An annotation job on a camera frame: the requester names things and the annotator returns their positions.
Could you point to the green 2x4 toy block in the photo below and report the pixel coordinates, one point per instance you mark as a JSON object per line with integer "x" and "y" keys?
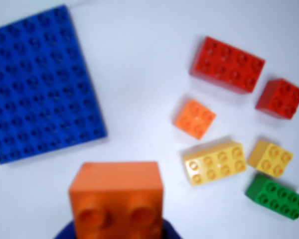
{"x": 276, "y": 196}

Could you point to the red 2x4 toy block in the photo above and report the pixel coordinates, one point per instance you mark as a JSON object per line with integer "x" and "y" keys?
{"x": 226, "y": 64}

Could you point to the white foam board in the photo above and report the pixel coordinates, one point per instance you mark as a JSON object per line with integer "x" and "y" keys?
{"x": 144, "y": 74}

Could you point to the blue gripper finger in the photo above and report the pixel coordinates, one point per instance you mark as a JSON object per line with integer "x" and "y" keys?
{"x": 64, "y": 232}

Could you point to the yellow 2x4 toy block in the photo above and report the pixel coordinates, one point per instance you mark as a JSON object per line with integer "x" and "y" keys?
{"x": 214, "y": 164}

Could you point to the orange 2x2 toy block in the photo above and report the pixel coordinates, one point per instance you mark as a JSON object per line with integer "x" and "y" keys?
{"x": 194, "y": 119}

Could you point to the yellow 2x2 toy block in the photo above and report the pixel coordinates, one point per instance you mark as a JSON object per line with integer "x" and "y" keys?
{"x": 271, "y": 159}

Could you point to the red 2x2 toy block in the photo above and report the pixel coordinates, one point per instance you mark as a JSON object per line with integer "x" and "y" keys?
{"x": 281, "y": 99}

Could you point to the orange 2x4 toy block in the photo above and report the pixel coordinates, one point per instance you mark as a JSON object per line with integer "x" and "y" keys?
{"x": 114, "y": 189}

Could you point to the blue 8x8 baseplate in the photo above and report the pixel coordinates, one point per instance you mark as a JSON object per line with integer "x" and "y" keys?
{"x": 40, "y": 87}

